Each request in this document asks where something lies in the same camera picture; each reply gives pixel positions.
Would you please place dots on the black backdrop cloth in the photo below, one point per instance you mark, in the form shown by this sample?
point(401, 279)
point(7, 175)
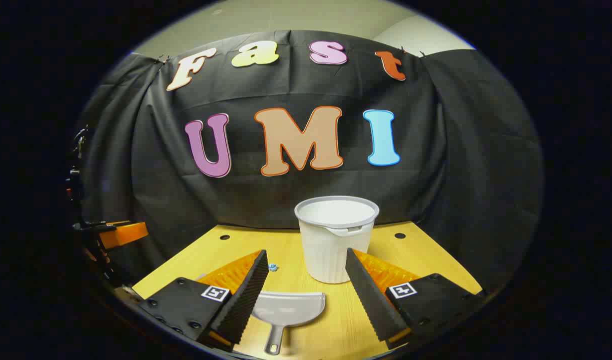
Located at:
point(436, 150)

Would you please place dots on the grey plastic dustpan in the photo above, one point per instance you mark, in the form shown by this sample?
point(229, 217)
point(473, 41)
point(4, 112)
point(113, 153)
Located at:
point(290, 307)

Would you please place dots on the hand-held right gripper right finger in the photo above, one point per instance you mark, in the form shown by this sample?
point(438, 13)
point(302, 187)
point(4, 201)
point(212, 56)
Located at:
point(371, 300)

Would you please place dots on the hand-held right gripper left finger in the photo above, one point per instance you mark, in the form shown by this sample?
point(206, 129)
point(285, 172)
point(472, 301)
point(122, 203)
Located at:
point(245, 300)

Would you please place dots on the white ribbed garbage bin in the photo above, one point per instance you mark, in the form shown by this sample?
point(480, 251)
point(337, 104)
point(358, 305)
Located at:
point(331, 250)

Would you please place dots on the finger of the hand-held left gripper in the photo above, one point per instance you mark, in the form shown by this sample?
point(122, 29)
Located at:
point(130, 234)

